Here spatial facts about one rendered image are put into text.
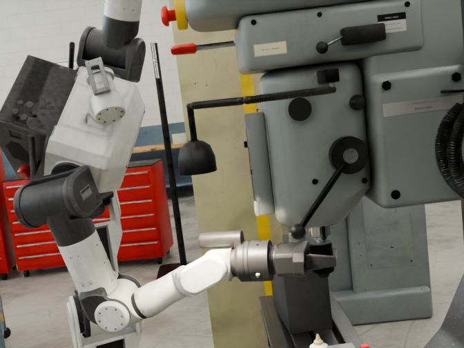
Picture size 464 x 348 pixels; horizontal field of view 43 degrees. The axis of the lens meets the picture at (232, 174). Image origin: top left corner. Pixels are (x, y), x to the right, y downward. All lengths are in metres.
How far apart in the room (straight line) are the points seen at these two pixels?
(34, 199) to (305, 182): 0.58
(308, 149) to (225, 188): 1.86
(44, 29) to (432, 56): 9.70
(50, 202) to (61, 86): 0.29
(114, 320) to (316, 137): 0.61
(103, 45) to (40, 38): 9.10
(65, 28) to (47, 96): 9.12
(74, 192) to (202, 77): 1.74
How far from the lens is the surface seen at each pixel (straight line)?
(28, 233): 6.21
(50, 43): 10.57
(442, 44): 1.17
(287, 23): 1.10
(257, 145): 1.19
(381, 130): 1.13
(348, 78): 1.13
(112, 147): 1.36
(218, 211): 2.98
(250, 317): 3.14
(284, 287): 1.59
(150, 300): 1.35
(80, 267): 1.34
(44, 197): 1.30
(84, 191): 1.30
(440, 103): 1.16
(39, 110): 1.40
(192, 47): 1.29
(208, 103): 1.06
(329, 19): 1.11
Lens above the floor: 1.60
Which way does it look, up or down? 8 degrees down
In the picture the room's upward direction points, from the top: 7 degrees counter-clockwise
